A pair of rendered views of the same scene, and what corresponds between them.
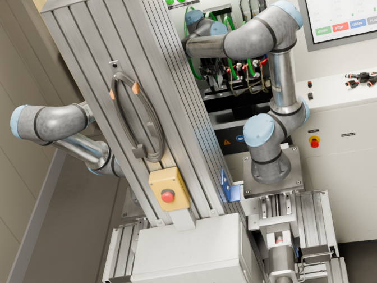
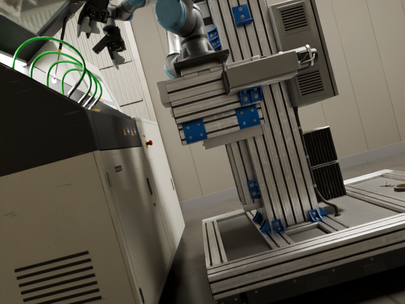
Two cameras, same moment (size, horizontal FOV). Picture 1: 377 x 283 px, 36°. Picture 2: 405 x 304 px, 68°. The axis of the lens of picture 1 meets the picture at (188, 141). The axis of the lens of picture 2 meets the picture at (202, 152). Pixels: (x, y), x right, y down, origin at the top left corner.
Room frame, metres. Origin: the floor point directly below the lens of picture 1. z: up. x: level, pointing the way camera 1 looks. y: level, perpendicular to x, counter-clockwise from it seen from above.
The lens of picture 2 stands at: (2.29, 1.39, 0.72)
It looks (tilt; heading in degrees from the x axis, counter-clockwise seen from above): 2 degrees down; 251
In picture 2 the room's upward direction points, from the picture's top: 15 degrees counter-clockwise
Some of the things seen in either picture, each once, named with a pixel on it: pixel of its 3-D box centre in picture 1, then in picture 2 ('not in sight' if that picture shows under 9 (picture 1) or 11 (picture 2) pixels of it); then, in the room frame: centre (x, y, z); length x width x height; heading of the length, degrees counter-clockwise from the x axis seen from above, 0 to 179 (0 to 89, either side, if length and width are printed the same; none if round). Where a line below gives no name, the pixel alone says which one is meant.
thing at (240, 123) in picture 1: (215, 140); (116, 133); (2.18, -0.12, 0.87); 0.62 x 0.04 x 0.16; 68
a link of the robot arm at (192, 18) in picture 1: (197, 25); (105, 11); (2.07, -0.20, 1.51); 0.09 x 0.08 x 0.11; 25
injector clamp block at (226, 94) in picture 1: (241, 100); not in sight; (2.36, -0.32, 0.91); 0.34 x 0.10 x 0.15; 68
